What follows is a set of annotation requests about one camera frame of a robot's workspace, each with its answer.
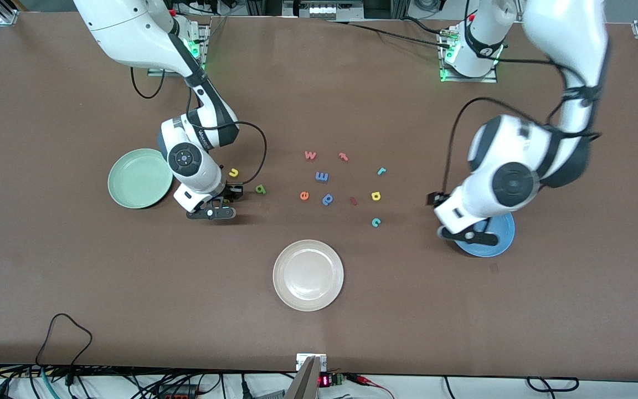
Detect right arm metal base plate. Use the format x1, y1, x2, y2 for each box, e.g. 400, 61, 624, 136
147, 22, 212, 76

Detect cream white plate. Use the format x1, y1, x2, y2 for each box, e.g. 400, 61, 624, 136
272, 239, 345, 312

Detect silver camera mount bracket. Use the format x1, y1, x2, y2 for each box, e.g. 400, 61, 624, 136
286, 354, 328, 399

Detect blue plate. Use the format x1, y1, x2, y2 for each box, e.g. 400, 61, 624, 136
455, 212, 516, 258

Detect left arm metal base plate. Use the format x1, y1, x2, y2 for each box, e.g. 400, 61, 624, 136
438, 28, 500, 84

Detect red clip lead wires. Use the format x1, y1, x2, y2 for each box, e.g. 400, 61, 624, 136
347, 374, 394, 398

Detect grey electronics box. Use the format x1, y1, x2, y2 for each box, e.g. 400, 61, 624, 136
283, 0, 364, 20

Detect black looped table cable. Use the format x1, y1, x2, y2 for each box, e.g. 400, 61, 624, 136
35, 313, 94, 383

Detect green plate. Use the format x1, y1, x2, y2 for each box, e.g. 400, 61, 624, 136
107, 148, 174, 209

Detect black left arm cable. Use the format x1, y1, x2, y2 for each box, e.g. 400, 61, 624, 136
442, 97, 560, 193

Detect black coiled cable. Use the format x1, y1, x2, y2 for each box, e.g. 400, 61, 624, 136
527, 377, 580, 393

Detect black cable to arm base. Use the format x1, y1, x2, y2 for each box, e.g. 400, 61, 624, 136
327, 17, 452, 50

